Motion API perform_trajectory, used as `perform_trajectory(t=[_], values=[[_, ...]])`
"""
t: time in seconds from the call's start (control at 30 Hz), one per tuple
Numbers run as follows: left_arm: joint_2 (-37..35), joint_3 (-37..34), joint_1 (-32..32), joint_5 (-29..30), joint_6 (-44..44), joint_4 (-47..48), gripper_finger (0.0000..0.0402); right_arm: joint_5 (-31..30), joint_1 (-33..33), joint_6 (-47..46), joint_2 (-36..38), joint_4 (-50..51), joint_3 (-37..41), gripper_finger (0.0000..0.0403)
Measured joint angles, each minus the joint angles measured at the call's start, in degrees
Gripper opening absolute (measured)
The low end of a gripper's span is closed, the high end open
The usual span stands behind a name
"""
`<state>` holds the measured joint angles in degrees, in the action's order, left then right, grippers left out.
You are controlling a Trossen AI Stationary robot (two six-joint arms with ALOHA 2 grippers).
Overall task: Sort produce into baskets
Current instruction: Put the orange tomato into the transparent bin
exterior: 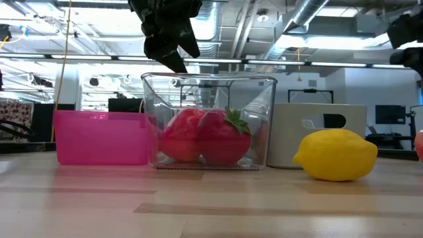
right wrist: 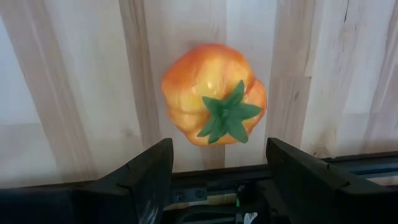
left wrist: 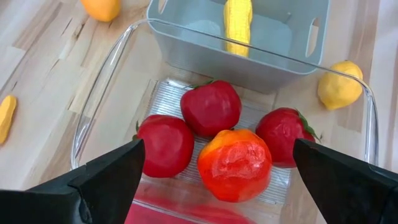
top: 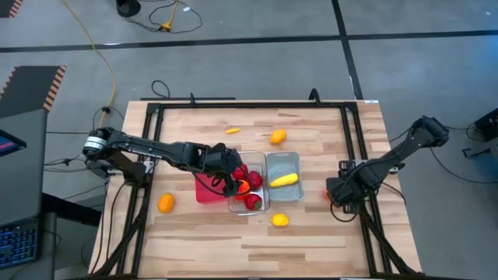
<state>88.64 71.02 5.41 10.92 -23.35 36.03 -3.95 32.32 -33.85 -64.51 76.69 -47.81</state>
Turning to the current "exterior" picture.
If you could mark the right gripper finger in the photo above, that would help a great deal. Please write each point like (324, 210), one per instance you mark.
(408, 59)

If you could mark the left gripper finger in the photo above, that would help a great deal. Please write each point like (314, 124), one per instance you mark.
(165, 53)
(190, 39)

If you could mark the red toy tomato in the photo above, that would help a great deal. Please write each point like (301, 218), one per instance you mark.
(180, 139)
(419, 145)

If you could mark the red strawberry with leaves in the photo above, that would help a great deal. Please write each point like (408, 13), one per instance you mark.
(221, 145)

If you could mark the yellow toy lemon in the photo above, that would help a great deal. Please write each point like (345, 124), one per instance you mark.
(333, 155)

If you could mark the clear plastic bin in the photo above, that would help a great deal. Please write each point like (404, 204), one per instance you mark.
(158, 96)

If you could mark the black round ceiling fixture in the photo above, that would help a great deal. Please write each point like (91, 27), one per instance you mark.
(94, 82)

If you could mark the person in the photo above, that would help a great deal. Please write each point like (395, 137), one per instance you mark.
(371, 129)

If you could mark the black background desk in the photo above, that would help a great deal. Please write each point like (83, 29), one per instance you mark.
(390, 137)

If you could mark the pink plastic bin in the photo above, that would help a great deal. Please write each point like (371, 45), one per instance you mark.
(99, 139)

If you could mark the white plastic bin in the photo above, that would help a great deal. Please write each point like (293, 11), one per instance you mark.
(284, 132)

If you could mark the black partition panel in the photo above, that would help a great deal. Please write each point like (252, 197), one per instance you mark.
(49, 122)

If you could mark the patterned curtain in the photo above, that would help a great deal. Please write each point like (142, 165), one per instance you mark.
(15, 112)

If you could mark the black wall monitor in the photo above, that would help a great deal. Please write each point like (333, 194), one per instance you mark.
(390, 114)

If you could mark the black horizontal frame bar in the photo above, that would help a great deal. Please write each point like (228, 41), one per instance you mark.
(264, 62)

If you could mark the black rectangular stand frame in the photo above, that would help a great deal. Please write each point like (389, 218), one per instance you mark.
(310, 91)

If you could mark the silver ceiling duct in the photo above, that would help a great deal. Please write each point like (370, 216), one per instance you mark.
(297, 20)

